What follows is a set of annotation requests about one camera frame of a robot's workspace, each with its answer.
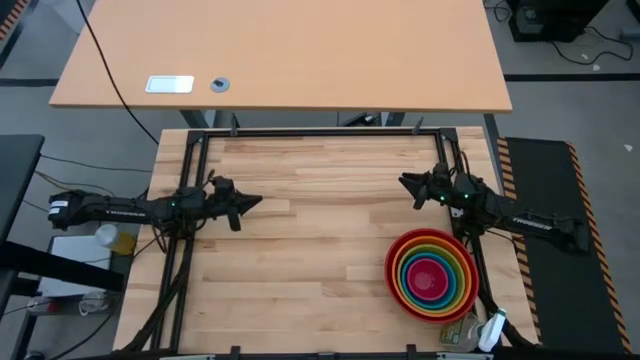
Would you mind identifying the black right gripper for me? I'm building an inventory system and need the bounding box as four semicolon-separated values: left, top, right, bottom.
398;161;477;211

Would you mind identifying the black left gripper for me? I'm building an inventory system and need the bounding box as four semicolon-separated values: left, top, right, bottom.
202;174;264;233

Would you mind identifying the green bowl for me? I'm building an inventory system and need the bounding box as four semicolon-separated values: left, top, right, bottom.
397;245;464;315

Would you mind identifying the blue bowl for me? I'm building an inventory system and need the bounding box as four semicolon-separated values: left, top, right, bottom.
402;251;457;309

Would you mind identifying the small pink bowl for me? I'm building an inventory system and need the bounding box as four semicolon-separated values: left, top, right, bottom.
407;258;450;302

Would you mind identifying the orange bowl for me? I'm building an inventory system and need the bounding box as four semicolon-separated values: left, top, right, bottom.
391;235;474;320

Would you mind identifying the large red bowl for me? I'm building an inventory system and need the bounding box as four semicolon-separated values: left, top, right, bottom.
384;228;480;325

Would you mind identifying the bottle with yellow liquid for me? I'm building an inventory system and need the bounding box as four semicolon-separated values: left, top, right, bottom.
94;223;137;256

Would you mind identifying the clear bottle green label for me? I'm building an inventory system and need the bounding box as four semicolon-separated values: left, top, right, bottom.
438;313;486;353

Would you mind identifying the light wood desk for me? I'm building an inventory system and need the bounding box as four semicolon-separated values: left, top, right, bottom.
48;0;514;114

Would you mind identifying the black hazard-striped floor mat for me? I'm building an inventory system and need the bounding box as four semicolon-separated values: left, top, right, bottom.
496;136;634;355

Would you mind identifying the white box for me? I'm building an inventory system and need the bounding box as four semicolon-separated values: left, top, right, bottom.
37;234;126;299

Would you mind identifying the clear plastic bottle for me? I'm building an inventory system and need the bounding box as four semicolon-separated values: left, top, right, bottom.
78;290;110;316

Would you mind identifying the black metal bar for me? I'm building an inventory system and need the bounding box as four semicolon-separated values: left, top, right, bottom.
0;242;125;293

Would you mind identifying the black equipment case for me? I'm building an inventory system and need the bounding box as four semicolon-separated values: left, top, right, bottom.
507;0;611;44

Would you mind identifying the black side table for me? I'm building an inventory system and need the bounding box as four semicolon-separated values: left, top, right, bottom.
0;133;46;242

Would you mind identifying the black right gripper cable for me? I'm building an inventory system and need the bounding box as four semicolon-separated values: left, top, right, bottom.
455;149;472;177

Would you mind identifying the black aluminium table frame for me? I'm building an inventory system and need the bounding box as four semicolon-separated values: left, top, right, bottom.
117;127;540;360

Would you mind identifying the thin black floor cable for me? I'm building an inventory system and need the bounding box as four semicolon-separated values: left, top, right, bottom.
39;153;154;174

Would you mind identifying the long black cable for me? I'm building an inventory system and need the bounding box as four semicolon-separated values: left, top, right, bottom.
74;0;160;146

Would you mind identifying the brown floor cable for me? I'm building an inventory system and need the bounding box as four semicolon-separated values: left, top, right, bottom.
33;169;116;197

